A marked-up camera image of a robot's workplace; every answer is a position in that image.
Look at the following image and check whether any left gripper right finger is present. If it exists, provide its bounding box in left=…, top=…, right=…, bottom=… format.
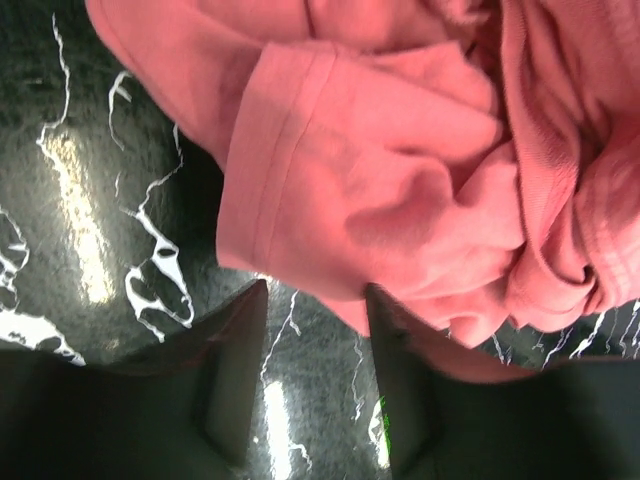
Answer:
left=365, top=284, right=639, bottom=479

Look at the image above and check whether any salmon pink t-shirt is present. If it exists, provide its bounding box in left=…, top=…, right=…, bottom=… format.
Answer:
left=87, top=1, right=639, bottom=358

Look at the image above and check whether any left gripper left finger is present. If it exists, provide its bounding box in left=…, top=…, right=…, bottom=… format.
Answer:
left=1, top=280, right=268, bottom=479

